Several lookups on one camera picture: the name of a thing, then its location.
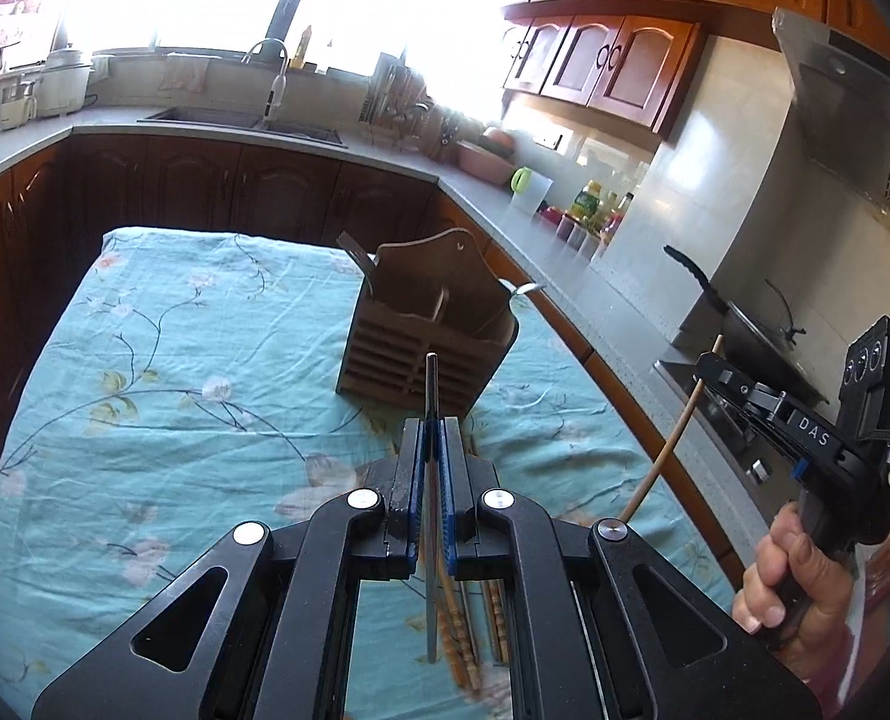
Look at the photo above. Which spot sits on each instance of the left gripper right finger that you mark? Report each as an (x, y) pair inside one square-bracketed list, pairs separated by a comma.
[(461, 481)]

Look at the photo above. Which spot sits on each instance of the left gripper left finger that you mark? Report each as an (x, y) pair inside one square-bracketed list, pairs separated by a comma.
[(391, 550)]

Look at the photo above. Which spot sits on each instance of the grey metal chopstick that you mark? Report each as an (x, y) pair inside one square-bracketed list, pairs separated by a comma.
[(431, 537)]

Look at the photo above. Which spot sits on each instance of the light wooden chopstick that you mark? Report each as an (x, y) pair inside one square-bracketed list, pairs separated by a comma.
[(671, 442)]

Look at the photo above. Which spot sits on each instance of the steel kitchen sink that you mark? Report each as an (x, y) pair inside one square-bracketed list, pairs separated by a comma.
[(251, 122)]

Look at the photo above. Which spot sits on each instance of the person's right hand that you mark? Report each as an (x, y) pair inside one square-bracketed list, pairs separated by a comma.
[(819, 639)]

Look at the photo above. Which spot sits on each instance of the patterned wooden chopstick on table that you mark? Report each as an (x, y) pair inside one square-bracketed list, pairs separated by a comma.
[(467, 672)]

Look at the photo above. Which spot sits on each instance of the wooden utensil holder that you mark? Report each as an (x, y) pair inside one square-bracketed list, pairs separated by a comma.
[(437, 295)]

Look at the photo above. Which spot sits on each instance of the teal floral tablecloth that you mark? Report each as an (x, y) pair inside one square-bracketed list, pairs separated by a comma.
[(191, 385)]

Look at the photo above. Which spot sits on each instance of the green label drink bottle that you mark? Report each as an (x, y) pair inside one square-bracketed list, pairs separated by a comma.
[(586, 204)]

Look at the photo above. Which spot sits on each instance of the pink plastic basin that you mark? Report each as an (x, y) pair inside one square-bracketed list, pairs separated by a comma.
[(489, 161)]

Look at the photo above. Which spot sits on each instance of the steel range hood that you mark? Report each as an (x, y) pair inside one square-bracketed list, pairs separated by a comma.
[(842, 95)]

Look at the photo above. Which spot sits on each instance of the dish drying rack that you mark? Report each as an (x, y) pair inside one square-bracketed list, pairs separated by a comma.
[(399, 111)]

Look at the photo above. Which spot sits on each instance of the wooden upper cabinets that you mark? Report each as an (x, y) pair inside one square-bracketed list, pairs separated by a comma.
[(635, 58)]

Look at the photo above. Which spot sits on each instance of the white rice cooker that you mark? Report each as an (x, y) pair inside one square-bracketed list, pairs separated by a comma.
[(62, 83)]

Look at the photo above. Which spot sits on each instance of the black wok with handle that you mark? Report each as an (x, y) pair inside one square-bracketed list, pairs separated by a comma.
[(763, 354)]

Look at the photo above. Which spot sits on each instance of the green handled white pitcher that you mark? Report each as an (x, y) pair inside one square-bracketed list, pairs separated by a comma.
[(529, 189)]

